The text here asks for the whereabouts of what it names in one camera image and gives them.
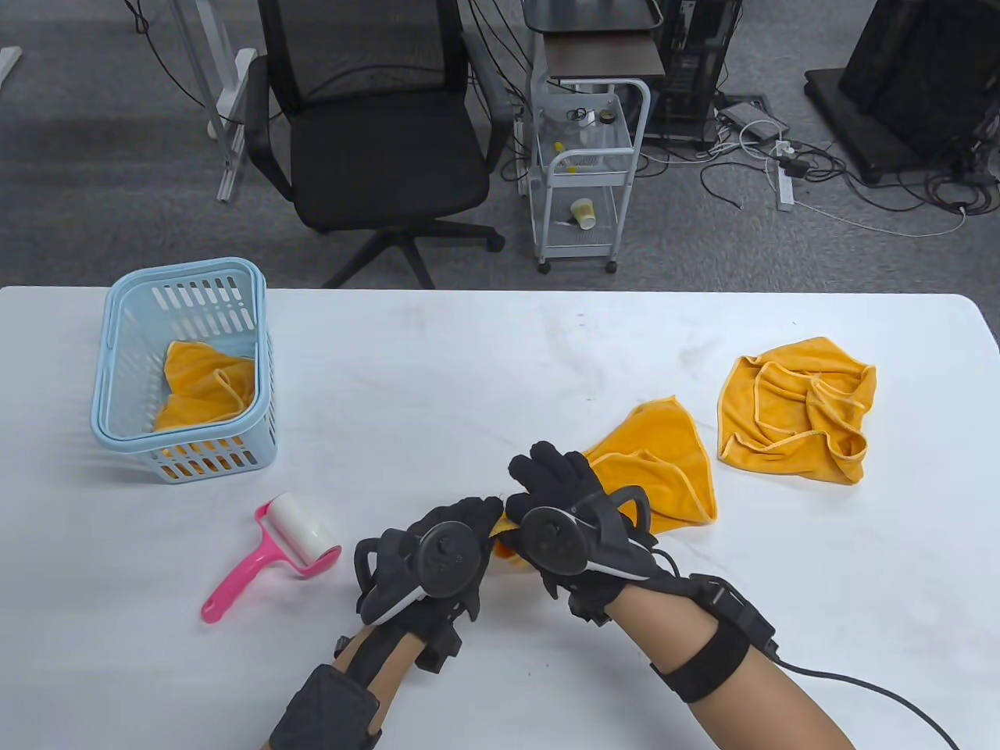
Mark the person's right hand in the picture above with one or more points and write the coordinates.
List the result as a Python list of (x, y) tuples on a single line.
[(558, 476)]

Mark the person's left hand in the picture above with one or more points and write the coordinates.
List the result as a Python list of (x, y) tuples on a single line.
[(437, 633)]

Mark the yellow square towel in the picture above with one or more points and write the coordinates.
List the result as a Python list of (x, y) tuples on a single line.
[(781, 414), (656, 461), (203, 383)]

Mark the pink lint roller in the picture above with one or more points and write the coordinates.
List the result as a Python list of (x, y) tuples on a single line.
[(301, 531)]

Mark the person's right forearm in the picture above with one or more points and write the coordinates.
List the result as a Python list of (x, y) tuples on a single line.
[(781, 715)]

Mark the black right hand controller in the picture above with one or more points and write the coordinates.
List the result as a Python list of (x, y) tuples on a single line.
[(551, 539)]

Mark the black hand controller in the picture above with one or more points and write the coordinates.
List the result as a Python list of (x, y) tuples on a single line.
[(551, 539), (445, 558)]

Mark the black left hand controller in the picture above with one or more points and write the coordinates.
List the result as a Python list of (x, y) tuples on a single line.
[(445, 558)]

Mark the paper cup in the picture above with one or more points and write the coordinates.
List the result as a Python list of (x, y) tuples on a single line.
[(583, 212)]

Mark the white rolling cart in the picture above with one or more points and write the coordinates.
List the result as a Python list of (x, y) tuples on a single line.
[(586, 178)]

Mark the black mesh office chair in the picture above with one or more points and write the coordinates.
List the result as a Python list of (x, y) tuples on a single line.
[(383, 156)]

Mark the white power strip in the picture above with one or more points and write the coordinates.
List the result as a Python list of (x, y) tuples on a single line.
[(785, 187)]

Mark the grey power adapter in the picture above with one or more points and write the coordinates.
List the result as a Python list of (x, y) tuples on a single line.
[(750, 117)]

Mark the small dark side table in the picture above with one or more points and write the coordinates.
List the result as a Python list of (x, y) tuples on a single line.
[(601, 55)]

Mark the black computer tower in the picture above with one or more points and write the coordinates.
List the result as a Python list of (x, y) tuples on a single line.
[(695, 70)]

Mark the light blue plastic basket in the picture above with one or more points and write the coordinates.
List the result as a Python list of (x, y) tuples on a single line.
[(133, 328)]

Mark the black monitor stand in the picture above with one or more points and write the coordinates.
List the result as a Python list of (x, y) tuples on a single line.
[(898, 78)]

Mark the white desk foot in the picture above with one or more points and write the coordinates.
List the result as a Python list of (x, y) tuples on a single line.
[(8, 66)]

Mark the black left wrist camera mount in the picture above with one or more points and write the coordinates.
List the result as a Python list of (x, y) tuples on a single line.
[(328, 715)]

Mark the white metal frame post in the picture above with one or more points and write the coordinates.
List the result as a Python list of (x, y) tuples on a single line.
[(234, 117)]

